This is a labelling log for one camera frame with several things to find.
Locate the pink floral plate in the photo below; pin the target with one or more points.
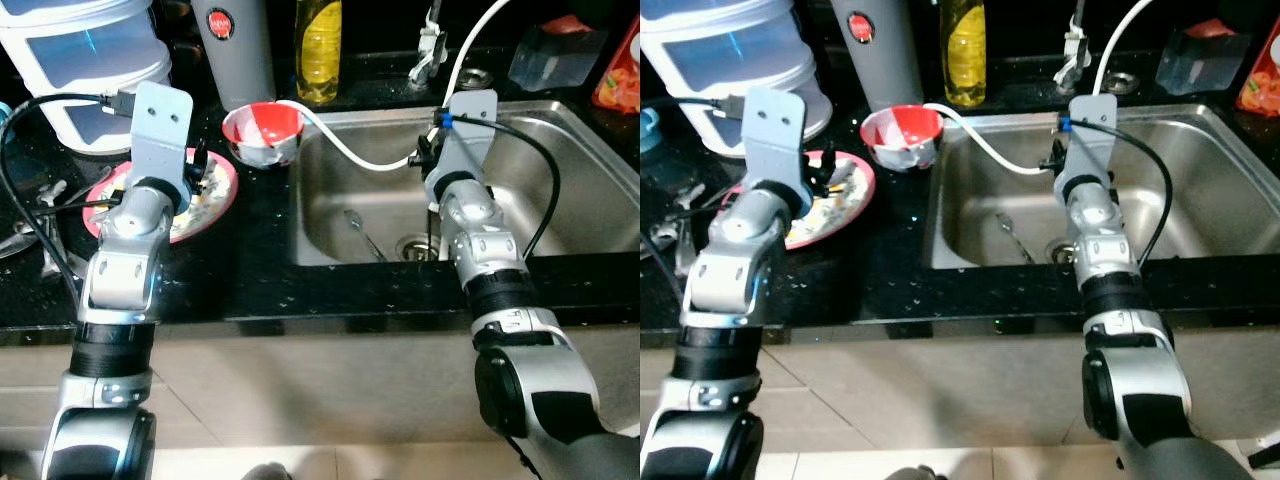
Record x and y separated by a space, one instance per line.
845 200
212 195

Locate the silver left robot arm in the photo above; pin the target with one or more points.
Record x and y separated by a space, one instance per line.
118 260
735 255

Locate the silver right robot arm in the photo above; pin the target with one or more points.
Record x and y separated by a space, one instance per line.
1110 250
485 250

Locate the sink drain strainer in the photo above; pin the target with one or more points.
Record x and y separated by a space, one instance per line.
1060 252
415 248

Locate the metal spoon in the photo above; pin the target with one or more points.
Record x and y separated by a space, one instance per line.
1010 232
48 235
360 230
688 235

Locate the round metal countertop fitting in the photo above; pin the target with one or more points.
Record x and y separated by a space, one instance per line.
1120 82
476 76

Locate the grey flask with red logo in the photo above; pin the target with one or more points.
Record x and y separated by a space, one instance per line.
238 60
880 60

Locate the chrome faucet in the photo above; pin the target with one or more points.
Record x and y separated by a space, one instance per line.
430 50
1075 45

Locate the yellow oil bottle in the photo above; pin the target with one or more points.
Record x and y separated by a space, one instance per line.
963 55
318 55

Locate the stainless steel sink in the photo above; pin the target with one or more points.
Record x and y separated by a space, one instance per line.
1210 190
580 190

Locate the white stacked food container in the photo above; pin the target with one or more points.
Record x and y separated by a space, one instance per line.
80 60
720 50

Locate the clear plastic box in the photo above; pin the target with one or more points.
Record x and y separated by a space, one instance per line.
555 60
1200 60

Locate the light blue cup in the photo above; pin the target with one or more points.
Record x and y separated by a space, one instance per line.
650 130

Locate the red snack packet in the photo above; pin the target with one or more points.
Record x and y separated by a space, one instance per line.
1262 90
620 85

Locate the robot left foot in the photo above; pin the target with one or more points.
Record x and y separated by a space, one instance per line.
910 473
265 472

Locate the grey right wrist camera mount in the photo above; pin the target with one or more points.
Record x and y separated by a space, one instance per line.
1090 135
468 130

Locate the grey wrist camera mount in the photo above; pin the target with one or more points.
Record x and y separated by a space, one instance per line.
160 125
1090 135
468 130
775 130

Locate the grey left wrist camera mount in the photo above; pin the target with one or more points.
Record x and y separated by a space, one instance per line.
160 125
775 130

